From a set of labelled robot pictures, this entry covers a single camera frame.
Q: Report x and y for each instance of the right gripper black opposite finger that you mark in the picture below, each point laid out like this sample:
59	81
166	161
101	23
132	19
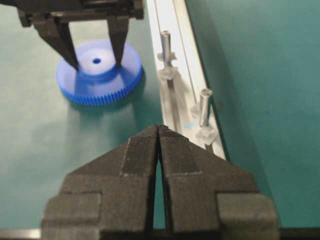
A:
118	30

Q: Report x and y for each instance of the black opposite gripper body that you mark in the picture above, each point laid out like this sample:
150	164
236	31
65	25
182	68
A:
83	10

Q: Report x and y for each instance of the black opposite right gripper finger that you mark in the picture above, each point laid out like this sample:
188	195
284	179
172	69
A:
57	34

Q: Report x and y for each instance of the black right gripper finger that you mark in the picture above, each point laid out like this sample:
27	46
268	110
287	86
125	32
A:
209	198
109	198

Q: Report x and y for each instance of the large blue plastic gear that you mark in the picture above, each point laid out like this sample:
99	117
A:
98	81

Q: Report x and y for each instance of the steel shaft with flat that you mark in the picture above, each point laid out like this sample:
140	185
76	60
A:
167	55

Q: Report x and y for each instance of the clear plastic shaft bracket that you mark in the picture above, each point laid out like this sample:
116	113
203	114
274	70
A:
168	72

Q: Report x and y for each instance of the silver aluminium extrusion rail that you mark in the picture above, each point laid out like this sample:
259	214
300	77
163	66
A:
179	95

